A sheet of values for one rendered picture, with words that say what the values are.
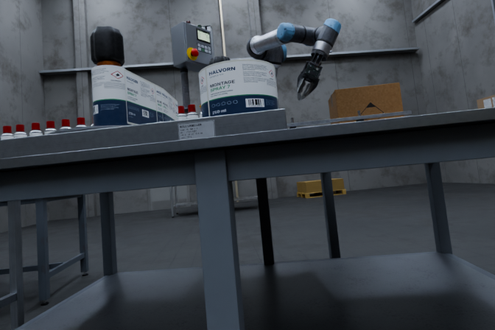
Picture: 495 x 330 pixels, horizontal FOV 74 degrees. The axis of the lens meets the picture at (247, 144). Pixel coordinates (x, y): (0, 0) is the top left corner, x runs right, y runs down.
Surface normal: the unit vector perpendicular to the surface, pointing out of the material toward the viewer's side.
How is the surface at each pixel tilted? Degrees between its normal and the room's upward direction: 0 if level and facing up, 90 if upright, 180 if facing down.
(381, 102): 90
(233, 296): 90
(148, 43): 90
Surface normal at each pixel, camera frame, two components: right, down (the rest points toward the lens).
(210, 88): -0.64, -0.01
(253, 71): 0.37, -0.11
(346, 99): -0.11, -0.07
